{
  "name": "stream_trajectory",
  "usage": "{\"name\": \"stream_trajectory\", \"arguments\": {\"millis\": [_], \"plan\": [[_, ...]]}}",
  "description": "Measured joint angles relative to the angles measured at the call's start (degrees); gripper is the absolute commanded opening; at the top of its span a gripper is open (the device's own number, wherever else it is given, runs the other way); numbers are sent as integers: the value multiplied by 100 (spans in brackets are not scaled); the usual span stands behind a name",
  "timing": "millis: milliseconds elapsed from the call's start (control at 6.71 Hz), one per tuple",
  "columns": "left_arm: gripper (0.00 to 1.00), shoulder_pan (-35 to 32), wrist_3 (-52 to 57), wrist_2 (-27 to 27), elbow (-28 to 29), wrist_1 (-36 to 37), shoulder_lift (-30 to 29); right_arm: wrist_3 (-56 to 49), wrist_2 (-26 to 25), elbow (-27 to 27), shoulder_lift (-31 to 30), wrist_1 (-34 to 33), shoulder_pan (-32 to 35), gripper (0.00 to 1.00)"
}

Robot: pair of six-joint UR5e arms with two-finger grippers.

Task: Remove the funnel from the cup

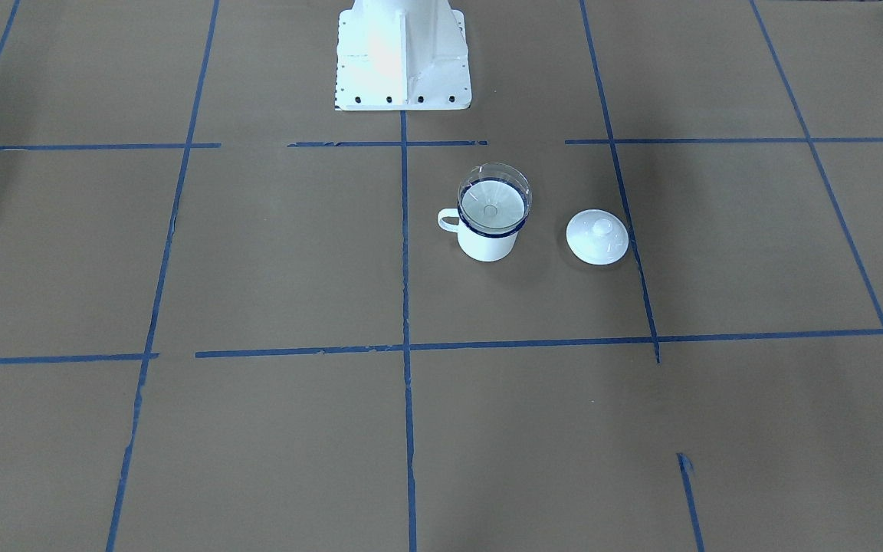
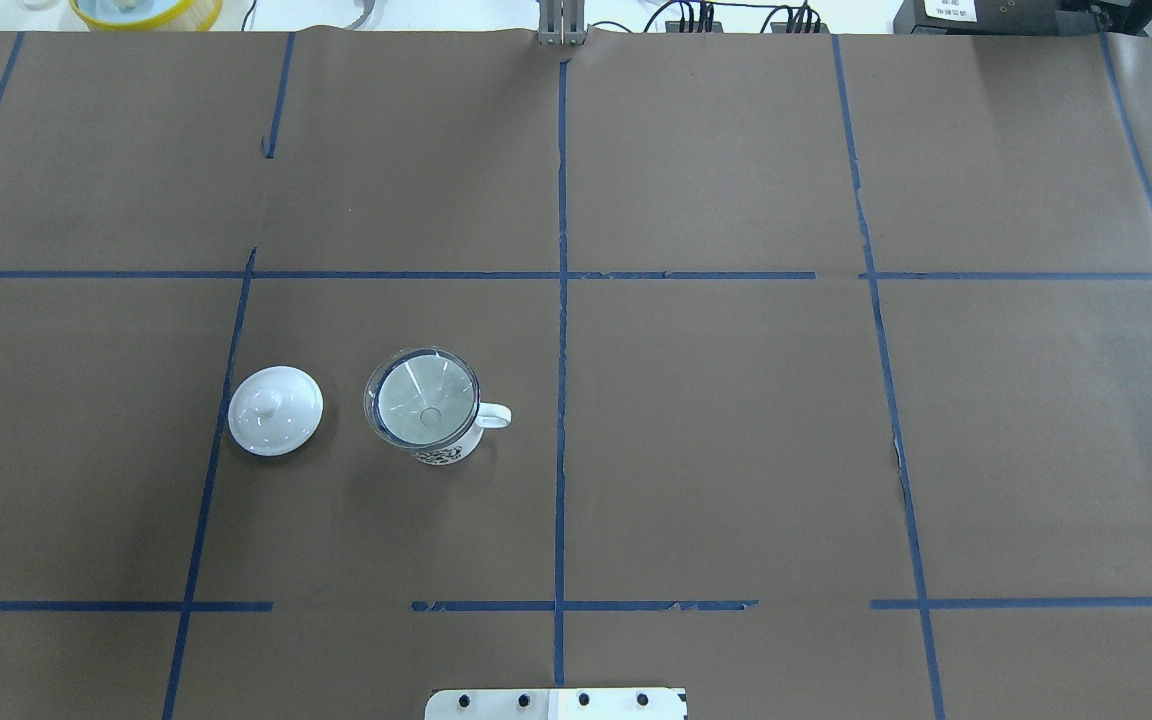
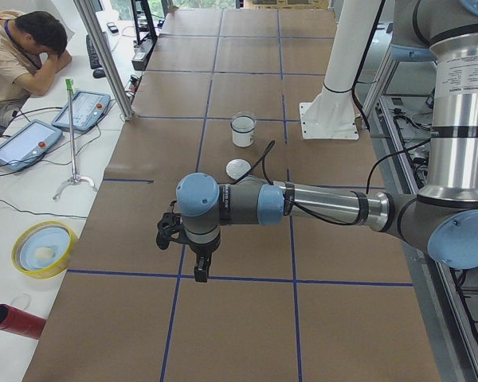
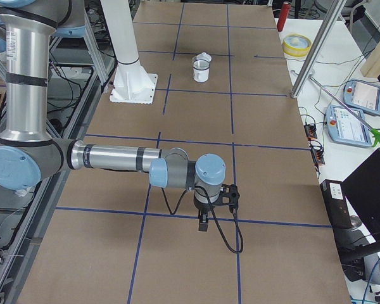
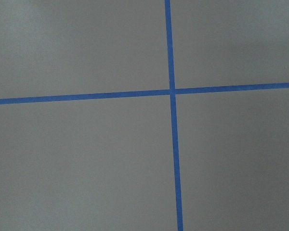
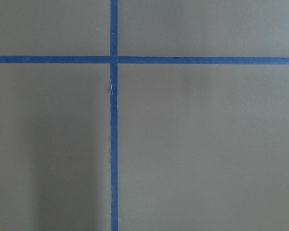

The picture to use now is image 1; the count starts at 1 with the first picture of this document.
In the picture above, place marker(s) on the clear plastic funnel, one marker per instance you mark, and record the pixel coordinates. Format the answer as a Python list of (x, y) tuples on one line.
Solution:
[(494, 200)]

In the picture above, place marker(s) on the white enamel mug blue rim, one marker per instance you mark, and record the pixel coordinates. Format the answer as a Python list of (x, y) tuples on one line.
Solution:
[(476, 246)]

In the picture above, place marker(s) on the white ceramic lid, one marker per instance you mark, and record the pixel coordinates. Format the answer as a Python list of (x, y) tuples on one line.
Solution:
[(597, 237)]

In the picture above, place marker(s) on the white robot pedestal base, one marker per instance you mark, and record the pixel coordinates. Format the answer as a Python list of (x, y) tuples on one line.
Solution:
[(402, 55)]

